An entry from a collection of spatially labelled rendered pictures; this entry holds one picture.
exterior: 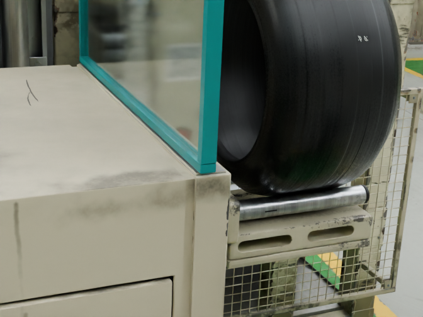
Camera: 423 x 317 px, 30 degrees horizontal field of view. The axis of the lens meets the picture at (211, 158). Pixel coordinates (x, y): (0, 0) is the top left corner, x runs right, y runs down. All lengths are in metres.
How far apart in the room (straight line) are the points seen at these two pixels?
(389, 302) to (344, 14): 1.88
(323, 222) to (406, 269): 1.80
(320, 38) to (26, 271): 0.86
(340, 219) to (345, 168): 0.16
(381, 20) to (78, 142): 0.82
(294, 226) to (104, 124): 0.78
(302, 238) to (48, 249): 0.98
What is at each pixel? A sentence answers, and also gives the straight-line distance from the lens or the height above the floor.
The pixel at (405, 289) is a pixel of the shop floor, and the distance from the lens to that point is 3.39.
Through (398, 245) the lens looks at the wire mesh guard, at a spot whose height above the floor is 0.47.
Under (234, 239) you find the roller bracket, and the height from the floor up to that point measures 0.86.
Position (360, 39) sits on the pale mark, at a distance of 1.59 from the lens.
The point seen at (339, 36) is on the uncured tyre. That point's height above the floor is 1.30.
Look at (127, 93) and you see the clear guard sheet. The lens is 1.13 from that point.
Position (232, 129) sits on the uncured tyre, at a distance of 2.00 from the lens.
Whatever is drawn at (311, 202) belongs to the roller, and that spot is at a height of 0.91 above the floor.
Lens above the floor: 1.59
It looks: 20 degrees down
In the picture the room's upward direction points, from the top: 3 degrees clockwise
